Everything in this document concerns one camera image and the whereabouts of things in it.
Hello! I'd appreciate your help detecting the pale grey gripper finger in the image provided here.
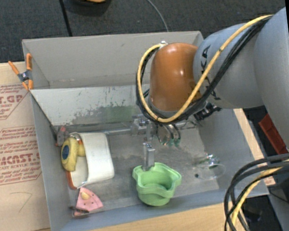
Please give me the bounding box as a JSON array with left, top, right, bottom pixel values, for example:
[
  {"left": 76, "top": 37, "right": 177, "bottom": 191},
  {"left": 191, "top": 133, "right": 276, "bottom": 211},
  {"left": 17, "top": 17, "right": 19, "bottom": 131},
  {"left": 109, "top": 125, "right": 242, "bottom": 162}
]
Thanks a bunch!
[{"left": 140, "top": 141, "right": 158, "bottom": 172}]

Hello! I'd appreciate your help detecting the light green flower-shaped cup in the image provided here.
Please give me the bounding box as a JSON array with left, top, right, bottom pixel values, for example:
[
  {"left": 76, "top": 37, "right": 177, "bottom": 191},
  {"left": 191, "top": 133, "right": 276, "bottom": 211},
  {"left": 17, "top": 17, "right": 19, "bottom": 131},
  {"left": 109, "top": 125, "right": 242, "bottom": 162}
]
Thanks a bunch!
[{"left": 130, "top": 159, "right": 186, "bottom": 210}]

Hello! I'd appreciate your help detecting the white cup with orange rim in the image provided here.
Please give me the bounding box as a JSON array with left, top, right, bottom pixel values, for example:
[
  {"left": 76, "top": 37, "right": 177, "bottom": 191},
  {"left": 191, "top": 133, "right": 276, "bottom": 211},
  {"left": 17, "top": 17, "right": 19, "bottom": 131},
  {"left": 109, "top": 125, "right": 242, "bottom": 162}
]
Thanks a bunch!
[{"left": 61, "top": 128, "right": 117, "bottom": 191}]

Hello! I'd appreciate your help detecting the clear glass cup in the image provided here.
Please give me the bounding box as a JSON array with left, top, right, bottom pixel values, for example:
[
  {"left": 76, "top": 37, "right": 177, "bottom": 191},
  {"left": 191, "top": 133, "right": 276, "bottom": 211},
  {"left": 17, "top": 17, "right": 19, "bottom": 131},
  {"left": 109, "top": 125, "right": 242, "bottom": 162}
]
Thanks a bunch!
[{"left": 190, "top": 151, "right": 228, "bottom": 183}]

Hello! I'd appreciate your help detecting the pink toy wedge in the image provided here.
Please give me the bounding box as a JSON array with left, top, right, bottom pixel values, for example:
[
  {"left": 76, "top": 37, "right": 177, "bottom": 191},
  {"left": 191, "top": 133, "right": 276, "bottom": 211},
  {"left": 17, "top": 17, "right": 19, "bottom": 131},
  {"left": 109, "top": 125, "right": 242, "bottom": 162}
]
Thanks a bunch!
[{"left": 73, "top": 184, "right": 105, "bottom": 214}]

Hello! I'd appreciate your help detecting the yellow and blue toy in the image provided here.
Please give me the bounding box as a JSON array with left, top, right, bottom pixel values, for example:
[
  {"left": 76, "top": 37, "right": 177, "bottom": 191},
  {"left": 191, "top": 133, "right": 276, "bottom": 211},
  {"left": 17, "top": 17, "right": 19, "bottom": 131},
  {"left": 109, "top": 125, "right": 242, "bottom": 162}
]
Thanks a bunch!
[{"left": 58, "top": 135, "right": 89, "bottom": 174}]

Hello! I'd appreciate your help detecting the grey metal bin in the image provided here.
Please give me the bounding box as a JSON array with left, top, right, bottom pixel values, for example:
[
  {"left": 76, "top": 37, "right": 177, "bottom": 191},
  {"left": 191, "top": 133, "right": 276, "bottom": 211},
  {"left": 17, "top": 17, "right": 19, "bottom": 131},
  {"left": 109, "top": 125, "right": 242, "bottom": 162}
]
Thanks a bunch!
[{"left": 21, "top": 12, "right": 272, "bottom": 231}]

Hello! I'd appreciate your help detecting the brown cardboard board red print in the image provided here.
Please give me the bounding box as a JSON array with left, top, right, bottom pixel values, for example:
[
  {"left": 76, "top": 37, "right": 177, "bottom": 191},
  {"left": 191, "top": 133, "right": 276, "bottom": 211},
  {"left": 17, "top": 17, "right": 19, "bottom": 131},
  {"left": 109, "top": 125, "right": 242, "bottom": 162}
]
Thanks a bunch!
[{"left": 0, "top": 57, "right": 52, "bottom": 231}]

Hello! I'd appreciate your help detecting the black cylinder on white bracket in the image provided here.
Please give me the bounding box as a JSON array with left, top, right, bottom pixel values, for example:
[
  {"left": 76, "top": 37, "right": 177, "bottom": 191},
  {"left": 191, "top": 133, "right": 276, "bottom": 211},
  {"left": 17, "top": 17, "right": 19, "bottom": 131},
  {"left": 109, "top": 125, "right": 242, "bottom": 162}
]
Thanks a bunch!
[{"left": 192, "top": 101, "right": 223, "bottom": 122}]

